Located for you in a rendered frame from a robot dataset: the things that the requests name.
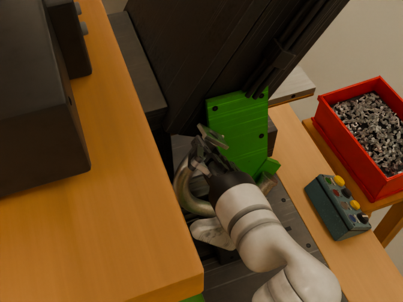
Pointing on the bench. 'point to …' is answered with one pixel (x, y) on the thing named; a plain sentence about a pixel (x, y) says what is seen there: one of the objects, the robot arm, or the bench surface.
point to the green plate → (241, 127)
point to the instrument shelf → (101, 204)
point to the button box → (335, 208)
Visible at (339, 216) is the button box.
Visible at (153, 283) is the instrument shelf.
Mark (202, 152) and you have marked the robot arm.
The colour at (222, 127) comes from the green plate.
